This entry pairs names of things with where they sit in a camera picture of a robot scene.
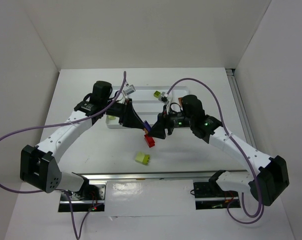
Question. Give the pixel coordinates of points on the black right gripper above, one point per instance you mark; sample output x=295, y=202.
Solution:
x=163, y=124

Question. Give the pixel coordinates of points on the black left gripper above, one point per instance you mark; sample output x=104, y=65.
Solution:
x=127, y=113

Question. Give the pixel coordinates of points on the purple lego plate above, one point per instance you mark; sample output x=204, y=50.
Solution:
x=147, y=127

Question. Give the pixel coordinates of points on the lime green square lego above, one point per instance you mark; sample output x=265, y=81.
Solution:
x=110, y=117

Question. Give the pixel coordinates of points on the dark green square lego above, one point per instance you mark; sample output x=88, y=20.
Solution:
x=157, y=94

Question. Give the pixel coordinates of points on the orange lego brick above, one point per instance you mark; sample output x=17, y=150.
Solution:
x=180, y=101

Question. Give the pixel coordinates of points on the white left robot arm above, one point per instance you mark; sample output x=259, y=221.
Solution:
x=39, y=164

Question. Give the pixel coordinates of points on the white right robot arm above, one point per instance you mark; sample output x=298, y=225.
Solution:
x=266, y=178

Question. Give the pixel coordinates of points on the red lego brick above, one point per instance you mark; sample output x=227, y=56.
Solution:
x=149, y=140

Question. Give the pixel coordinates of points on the white divided sorting tray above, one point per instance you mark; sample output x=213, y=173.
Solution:
x=147, y=106

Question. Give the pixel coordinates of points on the pale and lime green lego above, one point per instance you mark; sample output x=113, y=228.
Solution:
x=142, y=158

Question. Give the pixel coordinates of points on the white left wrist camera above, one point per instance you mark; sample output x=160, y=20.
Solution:
x=129, y=90

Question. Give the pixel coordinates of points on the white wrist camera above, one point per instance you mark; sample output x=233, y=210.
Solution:
x=163, y=97
x=129, y=90

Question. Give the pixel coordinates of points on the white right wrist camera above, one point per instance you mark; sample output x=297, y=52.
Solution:
x=163, y=97

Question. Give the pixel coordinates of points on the aluminium rail front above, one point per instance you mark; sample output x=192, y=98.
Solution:
x=147, y=176

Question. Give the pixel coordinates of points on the aluminium rail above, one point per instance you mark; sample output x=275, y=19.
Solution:
x=240, y=106
x=147, y=176

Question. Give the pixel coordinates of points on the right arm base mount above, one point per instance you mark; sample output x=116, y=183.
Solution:
x=209, y=196

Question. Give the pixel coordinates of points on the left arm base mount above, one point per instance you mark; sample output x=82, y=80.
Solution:
x=83, y=195

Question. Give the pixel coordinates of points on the aluminium rail right side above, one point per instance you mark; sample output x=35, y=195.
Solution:
x=240, y=106

